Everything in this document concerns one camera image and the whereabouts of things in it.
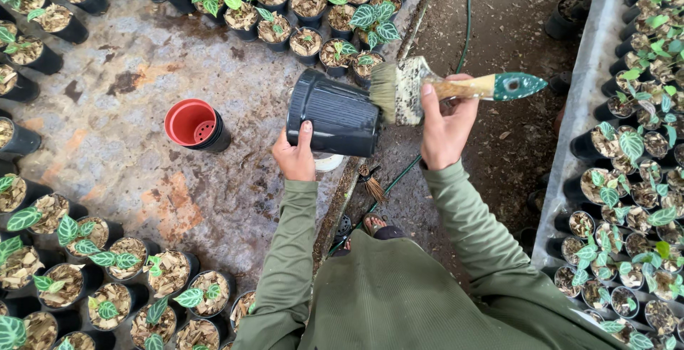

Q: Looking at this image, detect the black pot with soil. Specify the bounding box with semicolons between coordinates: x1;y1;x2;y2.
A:
545;0;590;41

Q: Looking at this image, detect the green garden hose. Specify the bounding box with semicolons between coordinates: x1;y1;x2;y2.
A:
327;0;476;257

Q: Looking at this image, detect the person's sandalled foot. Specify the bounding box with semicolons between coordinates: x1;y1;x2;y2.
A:
346;212;408;250

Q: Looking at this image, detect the stack of black plastic pots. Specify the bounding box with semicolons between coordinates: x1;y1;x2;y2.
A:
184;109;232;153

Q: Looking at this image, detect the wide paint brush green handle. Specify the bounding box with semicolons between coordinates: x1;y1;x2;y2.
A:
369;56;548;127

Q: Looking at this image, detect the black plastic plant pot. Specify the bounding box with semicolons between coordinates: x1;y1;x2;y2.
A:
286;68;383;158

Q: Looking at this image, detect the group of potted leafy seedlings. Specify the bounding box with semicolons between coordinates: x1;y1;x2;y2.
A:
0;0;420;104
0;109;257;350

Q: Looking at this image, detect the small straw hand broom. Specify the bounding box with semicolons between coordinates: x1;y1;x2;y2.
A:
357;164;388;205

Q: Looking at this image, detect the red plastic plant pot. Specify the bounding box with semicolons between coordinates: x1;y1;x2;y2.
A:
164;99;217;148

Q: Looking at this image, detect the small black empty pot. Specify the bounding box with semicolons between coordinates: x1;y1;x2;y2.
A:
549;71;574;97
526;189;551;215

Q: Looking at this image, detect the person's right hand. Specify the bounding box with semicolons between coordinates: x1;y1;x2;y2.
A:
419;73;480;171

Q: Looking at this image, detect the white round container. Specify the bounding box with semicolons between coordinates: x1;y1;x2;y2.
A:
312;152;345;173

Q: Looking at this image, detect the person's green shirt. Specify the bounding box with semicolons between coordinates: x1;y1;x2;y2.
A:
232;227;631;350

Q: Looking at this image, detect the black mesh pot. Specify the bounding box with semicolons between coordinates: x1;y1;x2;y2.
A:
332;213;353;245

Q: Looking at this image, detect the person's left hand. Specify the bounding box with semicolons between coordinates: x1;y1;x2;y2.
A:
271;120;317;182

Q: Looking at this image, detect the grey bench of potted seedlings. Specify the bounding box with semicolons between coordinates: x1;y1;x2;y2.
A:
532;0;684;350

